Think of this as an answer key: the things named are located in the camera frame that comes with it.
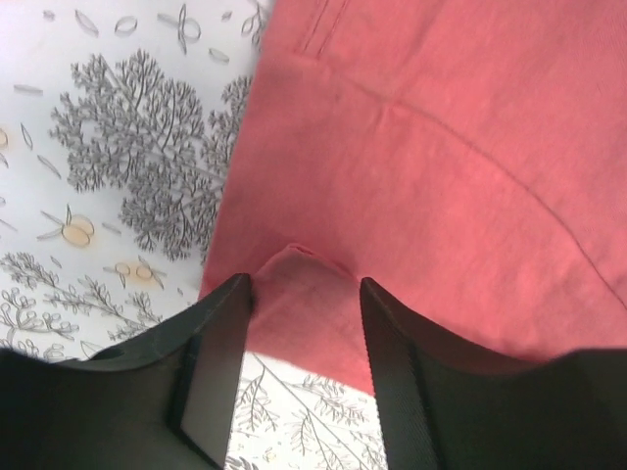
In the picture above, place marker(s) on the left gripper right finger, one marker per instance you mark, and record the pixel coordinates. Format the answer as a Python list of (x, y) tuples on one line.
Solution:
[(447, 403)]

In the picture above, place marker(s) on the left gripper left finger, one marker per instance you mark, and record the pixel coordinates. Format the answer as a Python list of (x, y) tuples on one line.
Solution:
[(162, 400)]

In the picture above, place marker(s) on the pink t shirt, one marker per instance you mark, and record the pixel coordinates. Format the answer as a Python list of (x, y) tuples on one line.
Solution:
[(470, 156)]

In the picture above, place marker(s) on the floral patterned table mat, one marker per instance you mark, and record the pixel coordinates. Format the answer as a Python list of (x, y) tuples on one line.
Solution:
[(118, 119)]

